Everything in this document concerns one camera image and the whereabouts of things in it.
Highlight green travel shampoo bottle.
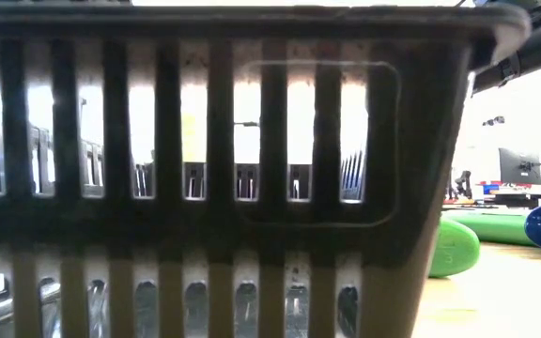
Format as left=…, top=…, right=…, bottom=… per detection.
left=428, top=218, right=482, bottom=279
left=441, top=209, right=537, bottom=248

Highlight black slotted plastic basket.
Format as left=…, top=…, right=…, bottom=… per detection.
left=0, top=4, right=533, bottom=338

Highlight wipes canister with white lid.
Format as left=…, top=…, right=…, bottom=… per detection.
left=180, top=112, right=209, bottom=163

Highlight red storage bins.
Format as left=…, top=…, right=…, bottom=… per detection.
left=479, top=180, right=533, bottom=190

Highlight black computer monitor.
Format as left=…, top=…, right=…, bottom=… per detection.
left=498, top=147, right=541, bottom=186

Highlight black office desk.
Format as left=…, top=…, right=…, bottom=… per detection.
left=486, top=190, right=541, bottom=210

